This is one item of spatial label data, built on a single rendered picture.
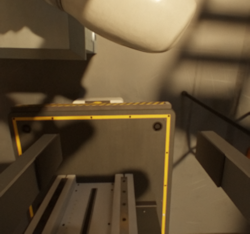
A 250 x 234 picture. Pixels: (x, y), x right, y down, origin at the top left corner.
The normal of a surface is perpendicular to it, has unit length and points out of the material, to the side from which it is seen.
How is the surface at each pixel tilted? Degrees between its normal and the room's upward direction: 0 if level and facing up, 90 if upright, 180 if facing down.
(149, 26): 29
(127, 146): 0
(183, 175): 0
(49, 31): 0
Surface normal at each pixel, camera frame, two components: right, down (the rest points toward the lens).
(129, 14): -0.11, 0.62
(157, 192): 0.00, 0.25
